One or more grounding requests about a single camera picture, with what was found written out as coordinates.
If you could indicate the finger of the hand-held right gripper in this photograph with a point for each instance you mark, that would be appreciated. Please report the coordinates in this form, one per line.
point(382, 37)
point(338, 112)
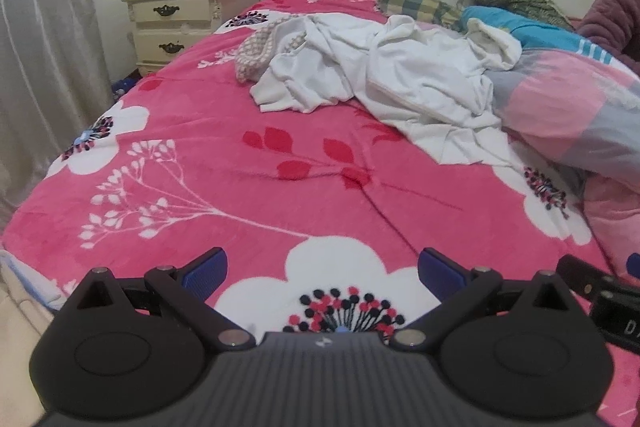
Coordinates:
point(585, 274)

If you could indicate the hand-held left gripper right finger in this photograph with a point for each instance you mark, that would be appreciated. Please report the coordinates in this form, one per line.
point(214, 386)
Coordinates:
point(440, 274)

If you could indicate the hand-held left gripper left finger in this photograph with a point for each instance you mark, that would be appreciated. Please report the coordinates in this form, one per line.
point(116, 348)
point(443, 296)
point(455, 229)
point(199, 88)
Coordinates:
point(205, 269)

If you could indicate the white bear print hoodie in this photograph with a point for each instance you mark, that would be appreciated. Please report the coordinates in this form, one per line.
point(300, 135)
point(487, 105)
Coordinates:
point(425, 82)

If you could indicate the pink floral blanket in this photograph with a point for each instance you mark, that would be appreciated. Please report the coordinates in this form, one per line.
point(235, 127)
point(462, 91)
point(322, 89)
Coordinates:
point(225, 167)

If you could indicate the pink grey patchwork quilt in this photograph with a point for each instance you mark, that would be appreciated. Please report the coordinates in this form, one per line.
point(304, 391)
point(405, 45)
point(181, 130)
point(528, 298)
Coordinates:
point(560, 107)

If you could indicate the beige bed sheet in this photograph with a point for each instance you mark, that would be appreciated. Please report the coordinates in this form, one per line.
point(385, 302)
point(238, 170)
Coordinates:
point(20, 307)

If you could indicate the beige knitted sweater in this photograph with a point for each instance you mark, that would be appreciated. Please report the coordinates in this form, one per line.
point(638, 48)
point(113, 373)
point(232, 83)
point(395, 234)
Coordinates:
point(252, 52)

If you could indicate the cream nightstand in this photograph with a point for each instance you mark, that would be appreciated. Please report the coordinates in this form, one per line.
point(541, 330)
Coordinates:
point(190, 32)

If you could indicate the plaid pillow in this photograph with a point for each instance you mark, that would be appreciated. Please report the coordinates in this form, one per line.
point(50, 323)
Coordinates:
point(415, 2)

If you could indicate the grey curtain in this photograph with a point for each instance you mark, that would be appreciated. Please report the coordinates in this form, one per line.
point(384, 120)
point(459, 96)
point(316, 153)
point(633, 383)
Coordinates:
point(45, 32)

